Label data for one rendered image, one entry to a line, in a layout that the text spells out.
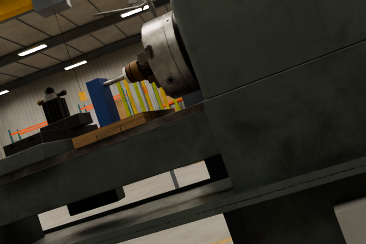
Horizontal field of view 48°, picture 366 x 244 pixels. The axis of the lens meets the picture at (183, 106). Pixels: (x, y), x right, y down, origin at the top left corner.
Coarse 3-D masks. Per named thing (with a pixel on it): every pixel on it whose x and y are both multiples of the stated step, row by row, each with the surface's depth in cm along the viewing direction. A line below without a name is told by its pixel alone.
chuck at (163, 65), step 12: (144, 24) 152; (156, 24) 147; (144, 36) 146; (156, 36) 144; (144, 48) 145; (156, 48) 143; (168, 48) 142; (156, 60) 143; (168, 60) 142; (156, 72) 145; (168, 72) 144; (168, 84) 147; (180, 84) 147; (180, 96) 156
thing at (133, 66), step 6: (126, 66) 161; (132, 66) 159; (126, 72) 160; (132, 72) 158; (138, 72) 158; (144, 72) 159; (150, 72) 159; (132, 78) 160; (138, 78) 160; (144, 78) 159
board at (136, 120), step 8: (144, 112) 144; (152, 112) 152; (160, 112) 159; (168, 112) 168; (120, 120) 145; (128, 120) 144; (136, 120) 144; (144, 120) 143; (104, 128) 147; (112, 128) 146; (120, 128) 146; (128, 128) 144; (80, 136) 150; (88, 136) 149; (96, 136) 149; (104, 136) 147; (80, 144) 150
